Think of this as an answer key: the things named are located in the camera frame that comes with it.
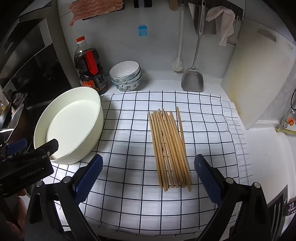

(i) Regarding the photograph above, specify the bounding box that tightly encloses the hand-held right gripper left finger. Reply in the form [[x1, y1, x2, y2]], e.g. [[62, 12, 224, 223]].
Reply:
[[24, 154, 104, 241]]

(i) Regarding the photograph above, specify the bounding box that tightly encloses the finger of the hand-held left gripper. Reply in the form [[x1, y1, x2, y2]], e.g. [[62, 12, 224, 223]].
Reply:
[[35, 138, 59, 160], [0, 138, 28, 161]]

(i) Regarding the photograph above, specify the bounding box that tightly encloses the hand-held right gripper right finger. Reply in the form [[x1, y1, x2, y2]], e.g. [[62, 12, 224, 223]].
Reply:
[[194, 153, 272, 241]]

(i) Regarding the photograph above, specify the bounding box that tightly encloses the white round basin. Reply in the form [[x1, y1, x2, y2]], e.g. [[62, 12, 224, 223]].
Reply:
[[33, 87, 104, 165]]

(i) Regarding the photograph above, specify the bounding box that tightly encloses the pile of wooden chopsticks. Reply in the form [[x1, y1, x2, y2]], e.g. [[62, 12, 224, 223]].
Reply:
[[147, 107, 193, 192]]

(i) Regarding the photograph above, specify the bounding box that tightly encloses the person's left hand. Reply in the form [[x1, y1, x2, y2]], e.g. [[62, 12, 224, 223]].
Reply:
[[0, 188, 27, 241]]

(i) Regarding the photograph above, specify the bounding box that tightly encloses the white black checkered cloth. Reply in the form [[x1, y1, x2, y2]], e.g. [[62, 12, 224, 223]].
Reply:
[[83, 90, 252, 232]]

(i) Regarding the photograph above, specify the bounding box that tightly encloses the dark soy sauce bottle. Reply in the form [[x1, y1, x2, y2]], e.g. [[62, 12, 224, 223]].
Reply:
[[74, 36, 108, 95]]

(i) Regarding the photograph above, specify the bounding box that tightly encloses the white patterned bowl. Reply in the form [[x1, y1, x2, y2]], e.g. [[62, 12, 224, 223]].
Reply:
[[112, 77, 141, 92], [109, 61, 141, 80], [111, 72, 141, 86]]

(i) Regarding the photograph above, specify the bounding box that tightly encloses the gas valve with orange knob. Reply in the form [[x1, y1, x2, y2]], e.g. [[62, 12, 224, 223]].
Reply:
[[275, 111, 296, 131]]

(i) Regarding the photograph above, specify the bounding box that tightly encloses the metal spatula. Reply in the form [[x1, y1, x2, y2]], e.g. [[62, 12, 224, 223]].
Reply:
[[181, 1, 206, 92]]

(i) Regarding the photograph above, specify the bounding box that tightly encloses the white cutting board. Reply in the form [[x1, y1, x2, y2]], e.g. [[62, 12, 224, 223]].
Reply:
[[221, 19, 296, 130]]

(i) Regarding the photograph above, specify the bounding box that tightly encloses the white dish brush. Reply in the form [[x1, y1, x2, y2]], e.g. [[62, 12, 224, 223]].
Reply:
[[171, 9, 185, 73]]

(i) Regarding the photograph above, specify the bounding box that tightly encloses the pink wavy cloth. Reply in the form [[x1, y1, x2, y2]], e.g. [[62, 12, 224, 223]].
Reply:
[[69, 0, 123, 26]]

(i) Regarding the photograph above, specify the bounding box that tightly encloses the grey rag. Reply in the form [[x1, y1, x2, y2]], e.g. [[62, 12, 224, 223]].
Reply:
[[205, 6, 236, 45]]

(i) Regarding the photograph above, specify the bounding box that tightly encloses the yellow gas hose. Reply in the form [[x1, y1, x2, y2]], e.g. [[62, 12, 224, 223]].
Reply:
[[275, 127, 296, 137]]

